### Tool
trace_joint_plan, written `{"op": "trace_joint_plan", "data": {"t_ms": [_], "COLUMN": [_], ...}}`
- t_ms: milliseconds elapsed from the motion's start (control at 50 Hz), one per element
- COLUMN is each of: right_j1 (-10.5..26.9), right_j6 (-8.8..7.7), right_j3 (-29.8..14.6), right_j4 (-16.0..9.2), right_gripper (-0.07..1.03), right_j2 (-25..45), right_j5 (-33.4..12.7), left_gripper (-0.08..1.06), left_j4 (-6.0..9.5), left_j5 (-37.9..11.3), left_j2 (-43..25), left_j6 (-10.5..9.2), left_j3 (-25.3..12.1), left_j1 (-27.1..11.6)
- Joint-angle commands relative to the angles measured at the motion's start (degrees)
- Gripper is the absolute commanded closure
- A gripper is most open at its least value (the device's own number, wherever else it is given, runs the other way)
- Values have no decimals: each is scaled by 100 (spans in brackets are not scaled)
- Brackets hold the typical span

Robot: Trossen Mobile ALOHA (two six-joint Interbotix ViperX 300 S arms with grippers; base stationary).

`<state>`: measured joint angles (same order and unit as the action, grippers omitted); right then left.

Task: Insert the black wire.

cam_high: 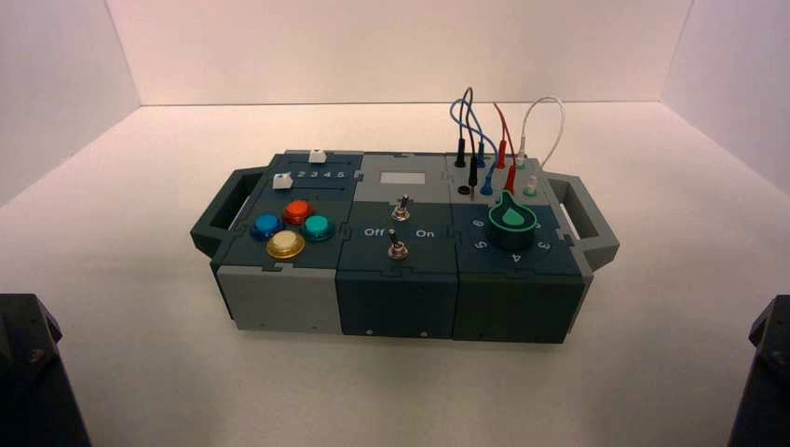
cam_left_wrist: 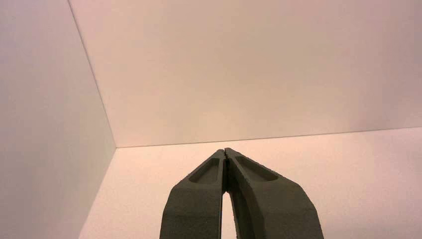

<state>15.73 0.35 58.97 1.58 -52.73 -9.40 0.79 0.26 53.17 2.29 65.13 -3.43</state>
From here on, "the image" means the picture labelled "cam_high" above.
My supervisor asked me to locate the black banana plug wire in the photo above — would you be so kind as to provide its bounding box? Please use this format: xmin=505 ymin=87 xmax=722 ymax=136
xmin=455 ymin=87 xmax=480 ymax=202

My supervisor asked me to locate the white rectangular display window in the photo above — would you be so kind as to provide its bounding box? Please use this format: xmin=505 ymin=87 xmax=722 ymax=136
xmin=379 ymin=171 xmax=427 ymax=186

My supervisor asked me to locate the grey and teal task box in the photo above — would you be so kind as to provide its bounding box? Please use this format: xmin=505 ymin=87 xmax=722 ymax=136
xmin=189 ymin=149 xmax=620 ymax=345

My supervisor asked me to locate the green round push button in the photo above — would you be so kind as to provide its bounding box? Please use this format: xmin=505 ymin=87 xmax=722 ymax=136
xmin=301 ymin=214 xmax=337 ymax=242

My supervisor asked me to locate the red round push button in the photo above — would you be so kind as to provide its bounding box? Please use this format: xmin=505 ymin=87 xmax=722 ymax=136
xmin=282 ymin=198 xmax=316 ymax=226

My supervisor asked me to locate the yellow round push button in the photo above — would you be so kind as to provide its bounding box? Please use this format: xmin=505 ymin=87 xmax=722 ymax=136
xmin=266 ymin=230 xmax=306 ymax=261

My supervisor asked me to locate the black and green rotary knob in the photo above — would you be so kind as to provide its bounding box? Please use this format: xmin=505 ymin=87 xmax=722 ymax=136
xmin=487 ymin=190 xmax=539 ymax=251

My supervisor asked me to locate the blue round push button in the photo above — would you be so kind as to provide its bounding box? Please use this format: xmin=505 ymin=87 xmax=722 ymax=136
xmin=250 ymin=213 xmax=284 ymax=242

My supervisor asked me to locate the blue banana plug wire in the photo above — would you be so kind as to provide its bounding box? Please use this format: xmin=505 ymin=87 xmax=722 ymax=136
xmin=449 ymin=98 xmax=501 ymax=197

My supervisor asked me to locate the red banana plug wire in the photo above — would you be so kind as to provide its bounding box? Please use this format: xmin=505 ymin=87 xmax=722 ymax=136
xmin=491 ymin=102 xmax=521 ymax=194

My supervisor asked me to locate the white banana plug wire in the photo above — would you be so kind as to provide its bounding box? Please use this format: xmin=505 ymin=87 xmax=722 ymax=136
xmin=517 ymin=96 xmax=566 ymax=197

